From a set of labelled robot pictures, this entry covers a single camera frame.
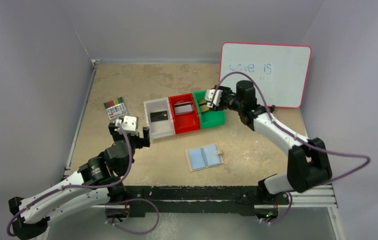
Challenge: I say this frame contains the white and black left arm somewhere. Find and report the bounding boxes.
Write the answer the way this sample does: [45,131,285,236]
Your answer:
[6,118,150,240]

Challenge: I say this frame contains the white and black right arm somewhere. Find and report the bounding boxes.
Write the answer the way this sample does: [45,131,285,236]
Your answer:
[211,80,333,198]

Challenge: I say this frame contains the black card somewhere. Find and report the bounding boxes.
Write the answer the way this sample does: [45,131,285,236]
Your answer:
[150,110,169,122]

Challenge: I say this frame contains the white card with stripe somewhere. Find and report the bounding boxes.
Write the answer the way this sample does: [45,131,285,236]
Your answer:
[173,102,193,116]

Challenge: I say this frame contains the white plastic bin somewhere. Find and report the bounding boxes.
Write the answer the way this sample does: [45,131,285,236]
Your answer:
[144,97,176,140]

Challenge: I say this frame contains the pack of coloured markers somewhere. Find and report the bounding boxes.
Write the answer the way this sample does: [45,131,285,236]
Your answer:
[103,97,128,123]

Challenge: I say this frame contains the green plastic bin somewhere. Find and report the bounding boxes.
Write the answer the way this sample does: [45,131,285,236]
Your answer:
[192,90,225,129]

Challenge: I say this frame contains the pink framed whiteboard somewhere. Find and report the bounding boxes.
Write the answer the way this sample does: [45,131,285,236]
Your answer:
[220,42,312,109]

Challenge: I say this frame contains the red plastic bin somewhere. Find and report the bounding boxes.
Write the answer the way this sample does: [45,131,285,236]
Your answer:
[168,93,201,134]

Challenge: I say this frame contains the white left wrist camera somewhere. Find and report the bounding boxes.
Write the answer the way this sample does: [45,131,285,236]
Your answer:
[115,115,139,136]

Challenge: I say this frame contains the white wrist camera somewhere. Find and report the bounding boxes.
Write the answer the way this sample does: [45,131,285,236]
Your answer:
[115,115,139,136]
[204,89,223,109]

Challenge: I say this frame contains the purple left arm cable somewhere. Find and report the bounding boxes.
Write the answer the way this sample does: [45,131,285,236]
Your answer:
[6,125,134,237]

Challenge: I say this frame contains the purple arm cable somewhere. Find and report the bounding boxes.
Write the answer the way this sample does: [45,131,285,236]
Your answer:
[6,125,134,237]
[215,71,372,186]

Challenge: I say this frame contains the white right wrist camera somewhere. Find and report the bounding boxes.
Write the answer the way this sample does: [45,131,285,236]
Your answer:
[204,89,223,109]

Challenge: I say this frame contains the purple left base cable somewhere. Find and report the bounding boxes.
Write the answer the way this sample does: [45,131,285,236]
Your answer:
[104,197,159,235]

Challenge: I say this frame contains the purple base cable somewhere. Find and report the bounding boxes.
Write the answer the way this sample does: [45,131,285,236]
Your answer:
[259,192,292,226]
[104,197,159,235]

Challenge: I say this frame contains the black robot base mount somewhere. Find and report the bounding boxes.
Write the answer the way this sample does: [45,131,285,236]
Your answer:
[106,184,290,219]

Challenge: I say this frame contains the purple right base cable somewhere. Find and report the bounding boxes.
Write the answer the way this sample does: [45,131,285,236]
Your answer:
[259,192,292,226]

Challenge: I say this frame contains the aluminium frame rail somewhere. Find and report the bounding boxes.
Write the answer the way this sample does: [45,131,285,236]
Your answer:
[125,185,337,209]

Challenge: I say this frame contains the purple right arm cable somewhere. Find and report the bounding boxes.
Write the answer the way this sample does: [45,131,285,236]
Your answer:
[215,71,372,186]

